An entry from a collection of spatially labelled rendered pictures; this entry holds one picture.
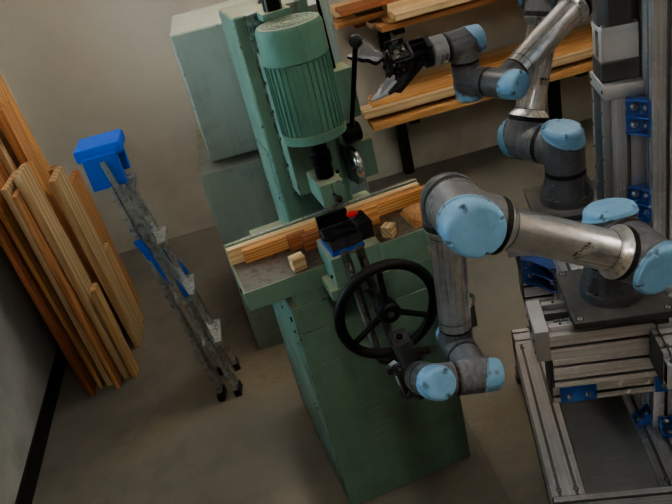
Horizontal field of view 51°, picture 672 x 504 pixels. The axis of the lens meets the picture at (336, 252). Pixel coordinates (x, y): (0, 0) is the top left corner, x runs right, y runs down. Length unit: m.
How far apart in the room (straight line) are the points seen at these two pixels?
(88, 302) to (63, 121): 1.44
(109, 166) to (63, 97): 1.76
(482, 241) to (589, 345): 0.55
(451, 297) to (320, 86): 0.64
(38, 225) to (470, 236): 2.12
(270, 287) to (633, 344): 0.91
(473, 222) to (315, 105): 0.68
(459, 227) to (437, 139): 3.29
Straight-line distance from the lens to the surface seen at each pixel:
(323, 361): 2.08
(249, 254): 2.03
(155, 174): 4.41
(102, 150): 2.59
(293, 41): 1.80
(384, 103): 3.94
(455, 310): 1.60
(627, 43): 1.79
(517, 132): 2.18
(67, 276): 3.17
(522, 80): 1.88
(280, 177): 2.17
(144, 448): 3.01
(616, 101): 1.80
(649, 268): 1.54
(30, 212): 3.07
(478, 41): 1.94
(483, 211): 1.32
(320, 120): 1.87
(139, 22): 4.18
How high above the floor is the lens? 1.85
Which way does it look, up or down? 29 degrees down
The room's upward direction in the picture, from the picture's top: 14 degrees counter-clockwise
